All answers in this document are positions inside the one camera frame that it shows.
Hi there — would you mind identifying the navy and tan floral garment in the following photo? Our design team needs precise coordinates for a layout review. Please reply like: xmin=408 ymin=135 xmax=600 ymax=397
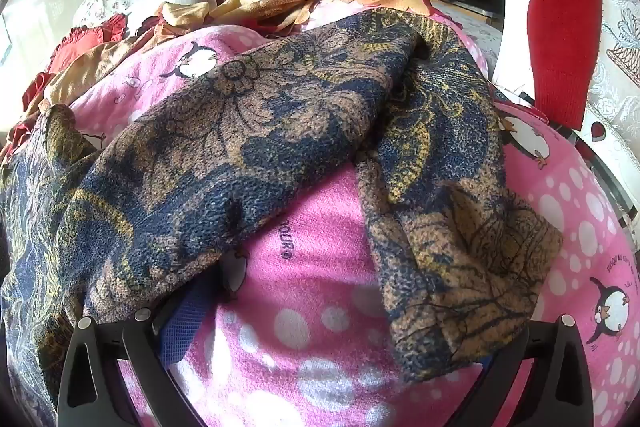
xmin=0 ymin=7 xmax=566 ymax=425

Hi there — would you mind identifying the white embroidered curtain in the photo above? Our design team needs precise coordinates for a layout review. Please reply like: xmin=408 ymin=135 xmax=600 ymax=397
xmin=482 ymin=0 xmax=640 ymax=152

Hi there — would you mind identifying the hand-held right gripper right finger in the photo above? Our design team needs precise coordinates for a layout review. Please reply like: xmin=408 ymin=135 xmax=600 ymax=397
xmin=470 ymin=314 xmax=596 ymax=427

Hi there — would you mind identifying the red hanging cloth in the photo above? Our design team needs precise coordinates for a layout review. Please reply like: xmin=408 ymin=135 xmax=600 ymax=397
xmin=525 ymin=0 xmax=603 ymax=130

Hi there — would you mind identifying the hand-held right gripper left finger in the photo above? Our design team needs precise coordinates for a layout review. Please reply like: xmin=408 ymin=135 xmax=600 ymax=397
xmin=56 ymin=279 xmax=211 ymax=427

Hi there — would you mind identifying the heart print bedsheet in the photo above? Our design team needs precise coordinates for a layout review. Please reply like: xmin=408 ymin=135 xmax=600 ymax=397
xmin=495 ymin=87 xmax=640 ymax=258

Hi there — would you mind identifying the pink penguin print blanket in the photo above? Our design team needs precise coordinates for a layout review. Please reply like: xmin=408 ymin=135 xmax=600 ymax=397
xmin=65 ymin=2 xmax=640 ymax=427

